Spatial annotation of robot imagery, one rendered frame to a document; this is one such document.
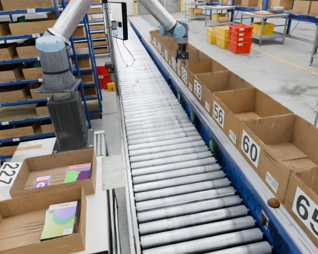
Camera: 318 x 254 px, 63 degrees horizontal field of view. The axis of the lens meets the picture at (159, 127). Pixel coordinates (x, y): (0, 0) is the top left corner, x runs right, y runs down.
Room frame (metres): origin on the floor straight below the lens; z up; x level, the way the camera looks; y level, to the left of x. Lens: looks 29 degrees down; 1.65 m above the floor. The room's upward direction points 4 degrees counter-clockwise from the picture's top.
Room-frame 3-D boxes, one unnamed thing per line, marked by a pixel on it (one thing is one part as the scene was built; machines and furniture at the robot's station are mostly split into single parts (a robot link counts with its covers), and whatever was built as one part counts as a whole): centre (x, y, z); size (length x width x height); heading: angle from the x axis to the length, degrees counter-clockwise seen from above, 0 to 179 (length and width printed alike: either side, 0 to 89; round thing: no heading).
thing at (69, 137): (1.52, 0.58, 0.91); 0.26 x 0.26 x 0.33; 10
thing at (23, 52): (2.60, 1.07, 1.19); 0.40 x 0.30 x 0.10; 98
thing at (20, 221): (0.77, 0.54, 0.80); 0.38 x 0.28 x 0.10; 101
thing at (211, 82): (1.70, -0.46, 0.96); 0.39 x 0.29 x 0.17; 8
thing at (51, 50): (1.52, 0.58, 1.35); 0.17 x 0.15 x 0.18; 23
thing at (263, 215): (0.70, -0.38, 0.81); 0.05 x 0.02 x 0.07; 8
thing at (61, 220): (0.79, 0.45, 0.79); 0.19 x 0.14 x 0.02; 8
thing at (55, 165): (1.09, 0.55, 0.80); 0.38 x 0.28 x 0.10; 99
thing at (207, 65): (2.09, -0.40, 0.96); 0.39 x 0.29 x 0.17; 8
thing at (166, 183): (1.06, -0.09, 0.72); 0.52 x 0.05 x 0.05; 98
